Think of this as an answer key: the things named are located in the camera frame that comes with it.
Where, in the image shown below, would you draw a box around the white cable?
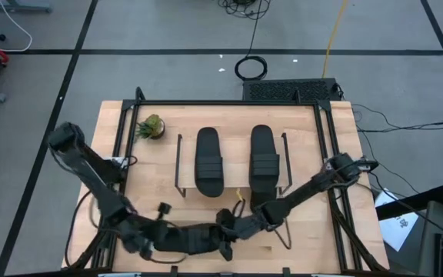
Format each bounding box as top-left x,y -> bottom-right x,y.
0,0 -> 33,53

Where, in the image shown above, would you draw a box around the small potted green plant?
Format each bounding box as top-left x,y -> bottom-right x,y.
135,113 -> 166,141

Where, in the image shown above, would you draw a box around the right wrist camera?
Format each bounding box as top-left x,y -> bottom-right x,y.
216,209 -> 238,227

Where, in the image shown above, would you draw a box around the white paper sheet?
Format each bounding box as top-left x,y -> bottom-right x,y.
375,188 -> 421,252

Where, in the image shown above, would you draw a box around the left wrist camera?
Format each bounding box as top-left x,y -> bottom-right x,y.
157,202 -> 172,221

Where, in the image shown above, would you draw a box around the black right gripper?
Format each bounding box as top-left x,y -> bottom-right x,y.
215,215 -> 268,262

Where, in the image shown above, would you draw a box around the tangled black cable bundle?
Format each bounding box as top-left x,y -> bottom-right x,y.
217,0 -> 272,20

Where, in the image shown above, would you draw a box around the dark desk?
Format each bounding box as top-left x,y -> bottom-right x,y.
375,184 -> 443,277

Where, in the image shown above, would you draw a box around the coiled black cable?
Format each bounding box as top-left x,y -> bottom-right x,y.
234,55 -> 268,82

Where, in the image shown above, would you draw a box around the black floor cables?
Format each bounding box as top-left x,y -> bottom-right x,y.
351,103 -> 443,134

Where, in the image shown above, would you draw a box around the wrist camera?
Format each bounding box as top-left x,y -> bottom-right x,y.
157,202 -> 172,221
216,209 -> 238,227

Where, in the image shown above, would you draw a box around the wooden shelf with black legs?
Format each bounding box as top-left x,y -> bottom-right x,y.
174,132 -> 294,199

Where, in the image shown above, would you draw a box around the yellow cable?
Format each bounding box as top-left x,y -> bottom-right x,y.
321,0 -> 350,78

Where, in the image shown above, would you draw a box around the black aluminium table frame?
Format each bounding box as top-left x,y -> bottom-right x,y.
65,86 -> 390,274

